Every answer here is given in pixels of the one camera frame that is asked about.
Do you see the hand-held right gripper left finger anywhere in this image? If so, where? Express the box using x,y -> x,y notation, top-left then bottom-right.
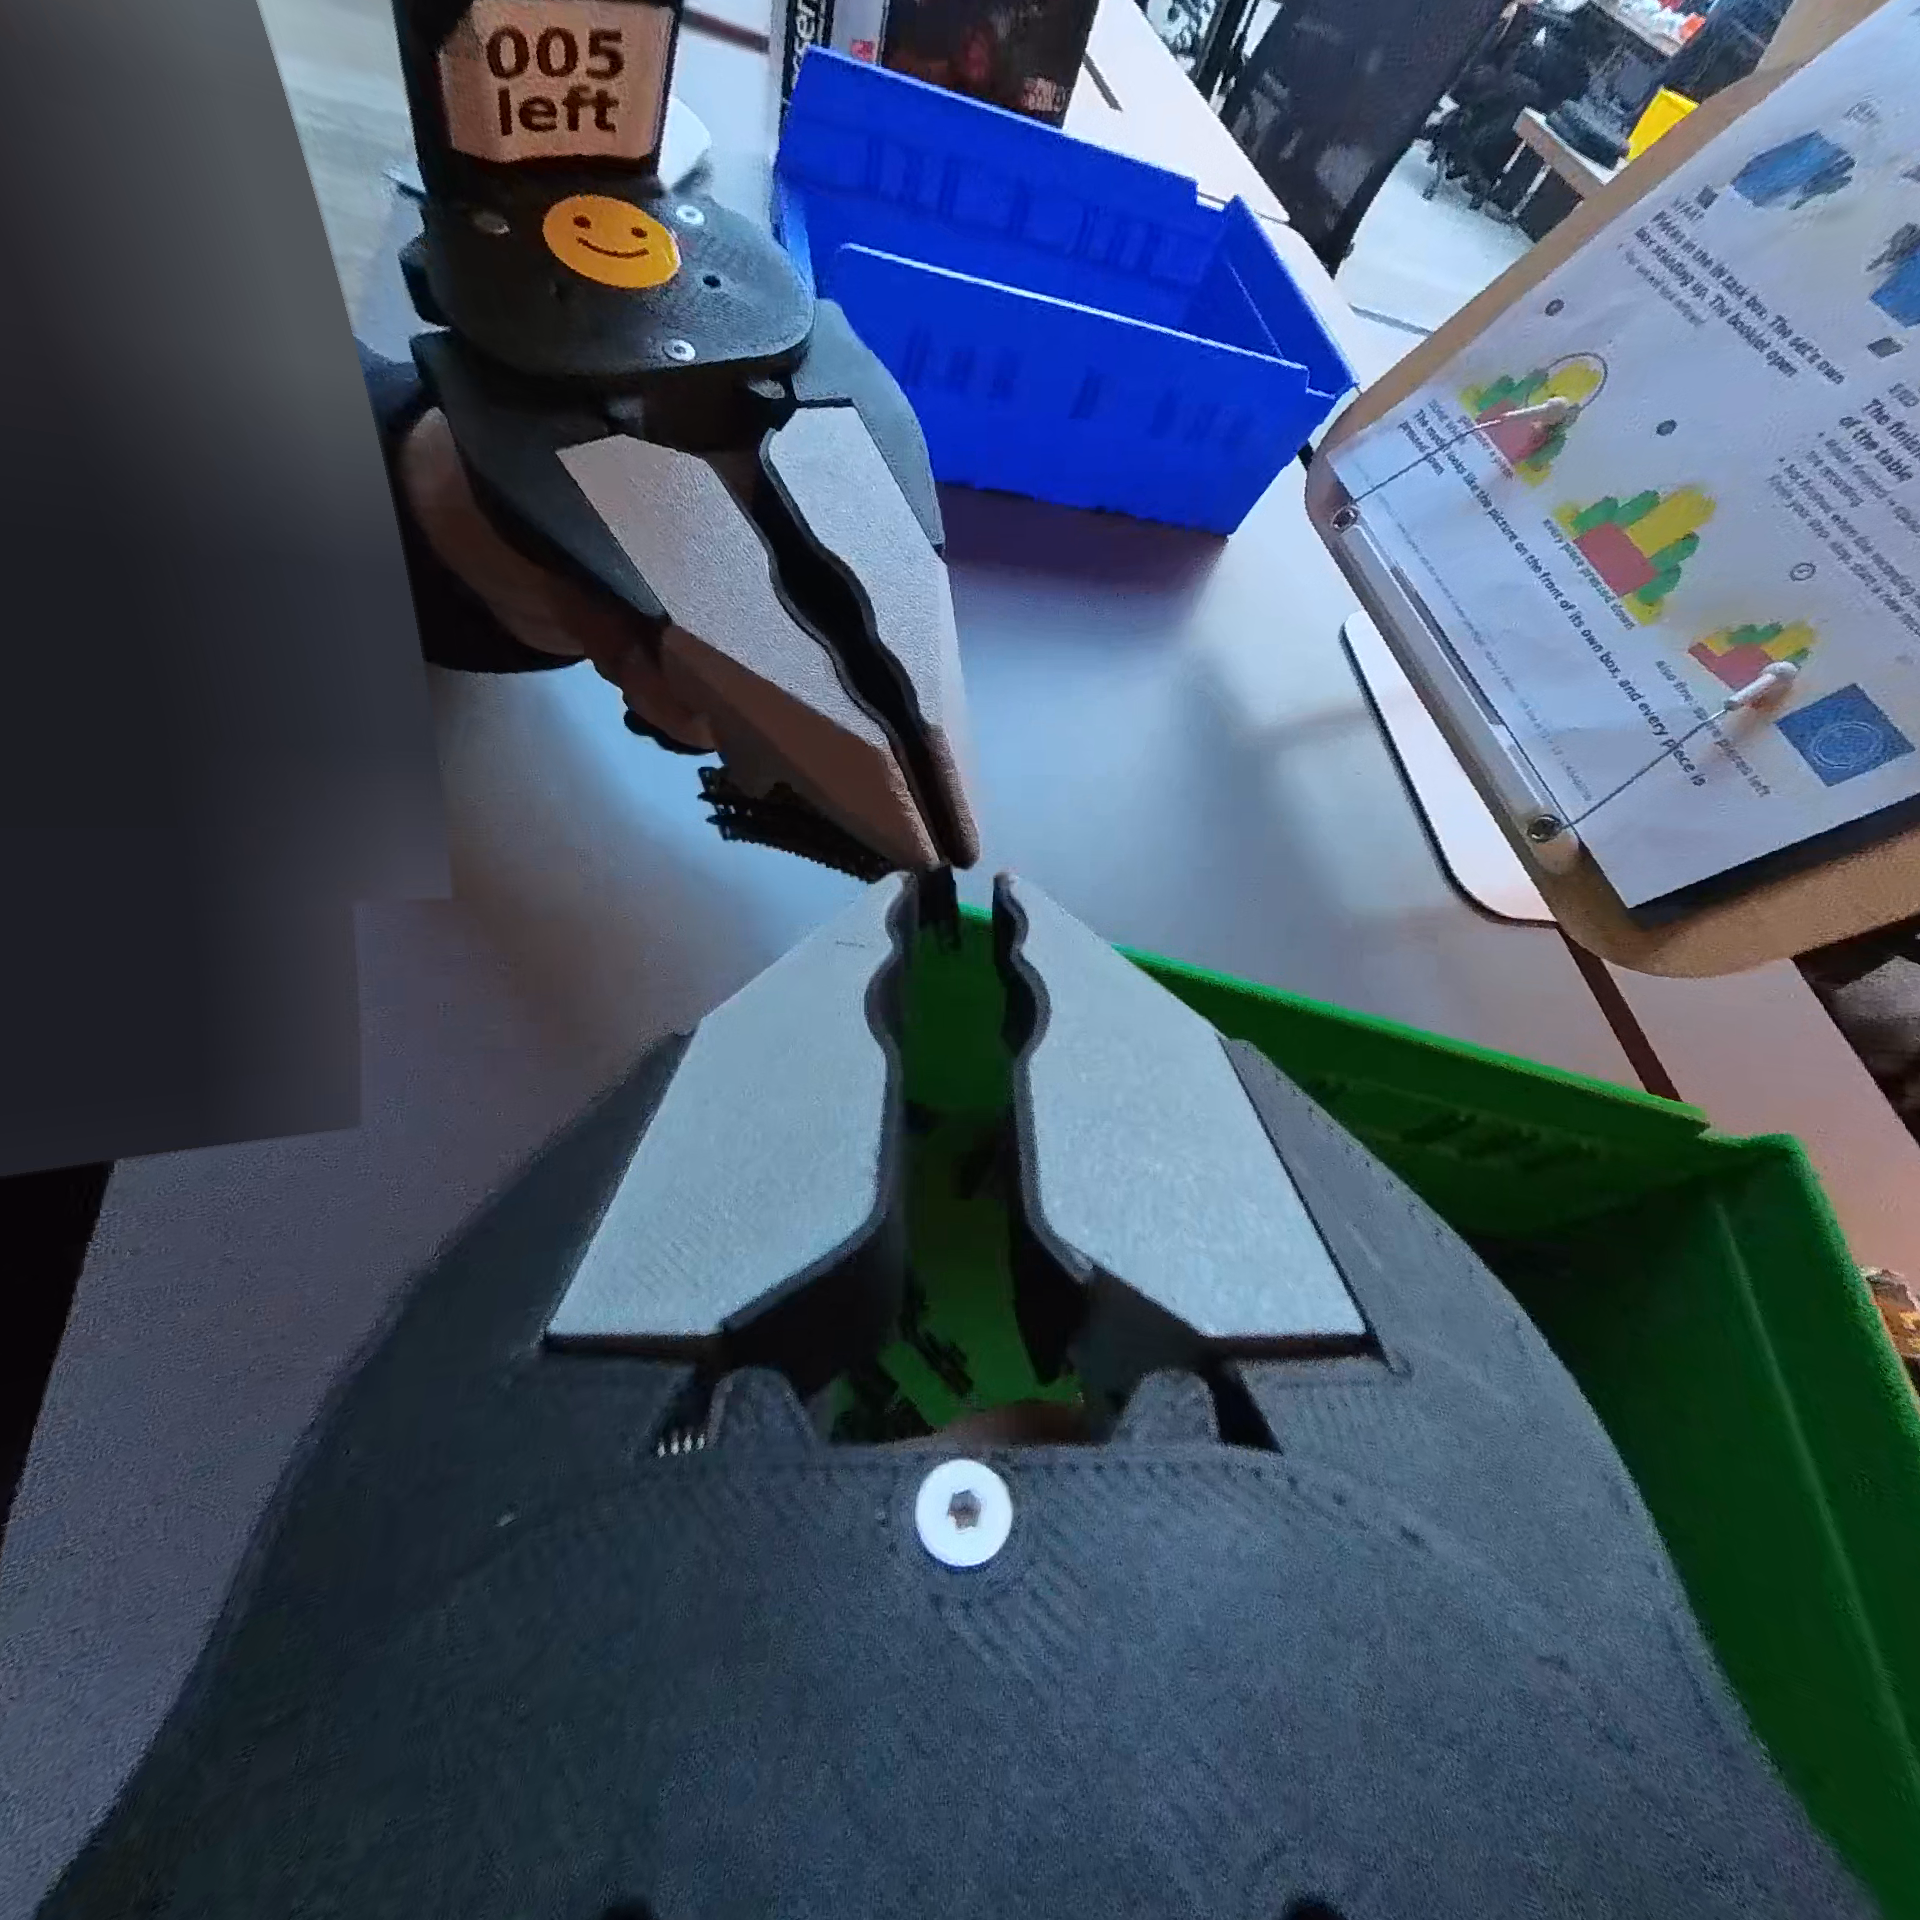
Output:
544,873 -> 924,1403

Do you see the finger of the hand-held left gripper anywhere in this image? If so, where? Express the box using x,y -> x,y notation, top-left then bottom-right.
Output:
555,431 -> 947,879
756,405 -> 985,875

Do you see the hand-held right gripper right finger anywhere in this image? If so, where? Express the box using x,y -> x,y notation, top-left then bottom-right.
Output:
990,873 -> 1373,1426

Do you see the black lego tread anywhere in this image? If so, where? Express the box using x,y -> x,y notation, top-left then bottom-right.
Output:
702,761 -> 965,943

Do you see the green plastic bin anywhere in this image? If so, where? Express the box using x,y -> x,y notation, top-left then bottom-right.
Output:
815,899 -> 1920,1920

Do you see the person's left forearm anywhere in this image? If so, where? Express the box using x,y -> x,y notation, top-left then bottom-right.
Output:
357,335 -> 441,670

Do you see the dark lego set box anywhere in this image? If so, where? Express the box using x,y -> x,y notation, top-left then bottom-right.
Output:
773,0 -> 1103,127

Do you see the person's left hand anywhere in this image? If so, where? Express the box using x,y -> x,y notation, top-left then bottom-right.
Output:
392,411 -> 725,752

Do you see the blue plastic bin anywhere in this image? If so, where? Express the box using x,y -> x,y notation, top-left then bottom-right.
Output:
773,46 -> 1359,539

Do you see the white stand base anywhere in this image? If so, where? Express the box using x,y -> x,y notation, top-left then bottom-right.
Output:
1341,611 -> 1561,920

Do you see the wooden document stand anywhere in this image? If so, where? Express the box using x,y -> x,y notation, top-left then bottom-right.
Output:
1304,0 -> 1920,976

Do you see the black mesh office chair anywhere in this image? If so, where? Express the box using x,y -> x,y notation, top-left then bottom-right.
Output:
1223,0 -> 1509,272

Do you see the printed instruction sheet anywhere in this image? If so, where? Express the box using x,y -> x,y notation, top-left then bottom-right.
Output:
1332,23 -> 1920,910

